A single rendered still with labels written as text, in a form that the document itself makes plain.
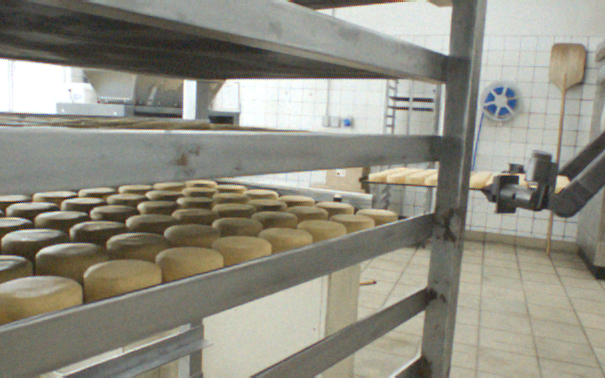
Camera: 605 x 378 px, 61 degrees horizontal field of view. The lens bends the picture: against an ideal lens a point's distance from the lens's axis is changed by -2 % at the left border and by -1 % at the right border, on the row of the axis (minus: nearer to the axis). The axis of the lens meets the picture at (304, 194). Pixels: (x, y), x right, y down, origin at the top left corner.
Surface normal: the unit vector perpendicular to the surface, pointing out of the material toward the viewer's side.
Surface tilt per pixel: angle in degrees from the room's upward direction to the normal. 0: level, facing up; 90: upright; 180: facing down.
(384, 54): 90
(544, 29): 90
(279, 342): 90
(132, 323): 90
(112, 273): 0
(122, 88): 110
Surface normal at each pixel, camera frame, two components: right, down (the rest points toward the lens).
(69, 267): 0.35, 0.15
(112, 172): 0.80, 0.13
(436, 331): -0.61, 0.08
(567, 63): -0.30, -0.02
